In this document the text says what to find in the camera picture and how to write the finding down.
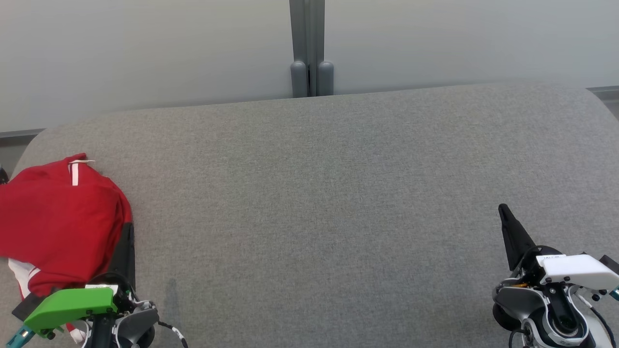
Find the grey wall base rail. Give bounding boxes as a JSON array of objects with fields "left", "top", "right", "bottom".
[
  {"left": 0, "top": 128, "right": 46, "bottom": 141},
  {"left": 586, "top": 86, "right": 619, "bottom": 103}
]

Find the black white-banded thin cable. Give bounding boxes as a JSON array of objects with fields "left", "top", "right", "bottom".
[{"left": 156, "top": 320, "right": 189, "bottom": 348}]

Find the black cable teal connector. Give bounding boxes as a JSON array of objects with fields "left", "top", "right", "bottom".
[{"left": 6, "top": 326, "right": 35, "bottom": 348}]

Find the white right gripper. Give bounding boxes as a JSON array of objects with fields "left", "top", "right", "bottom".
[{"left": 498, "top": 203, "right": 619, "bottom": 303}]

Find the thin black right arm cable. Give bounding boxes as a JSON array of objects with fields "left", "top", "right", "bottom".
[{"left": 578, "top": 289, "right": 619, "bottom": 348}]

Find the grey partition post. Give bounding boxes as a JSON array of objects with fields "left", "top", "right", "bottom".
[{"left": 289, "top": 0, "right": 335, "bottom": 98}]

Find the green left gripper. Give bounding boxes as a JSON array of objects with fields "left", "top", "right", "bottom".
[{"left": 23, "top": 222, "right": 137, "bottom": 339}]

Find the red shorts white stripe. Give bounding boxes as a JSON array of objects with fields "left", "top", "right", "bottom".
[{"left": 0, "top": 154, "right": 133, "bottom": 296}]

